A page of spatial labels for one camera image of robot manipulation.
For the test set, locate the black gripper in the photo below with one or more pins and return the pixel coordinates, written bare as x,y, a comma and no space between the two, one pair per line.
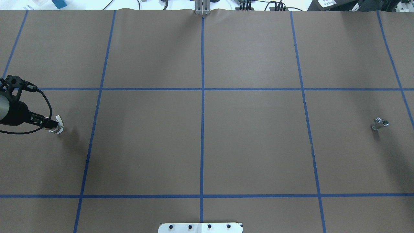
18,114

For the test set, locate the white PPR ball valve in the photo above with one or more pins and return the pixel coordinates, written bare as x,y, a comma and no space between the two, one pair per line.
59,128

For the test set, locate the chrome metal pipe fitting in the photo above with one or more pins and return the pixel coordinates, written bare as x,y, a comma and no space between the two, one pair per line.
379,123

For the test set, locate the blue box on desk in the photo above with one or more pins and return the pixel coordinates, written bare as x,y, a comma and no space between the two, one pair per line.
60,4

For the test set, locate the brown paper table mat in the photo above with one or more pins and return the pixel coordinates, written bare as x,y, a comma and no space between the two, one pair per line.
262,118

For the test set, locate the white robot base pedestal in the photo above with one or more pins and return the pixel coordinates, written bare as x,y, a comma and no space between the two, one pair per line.
212,227

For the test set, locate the aluminium frame post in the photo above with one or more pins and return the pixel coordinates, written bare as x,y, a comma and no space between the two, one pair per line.
202,7

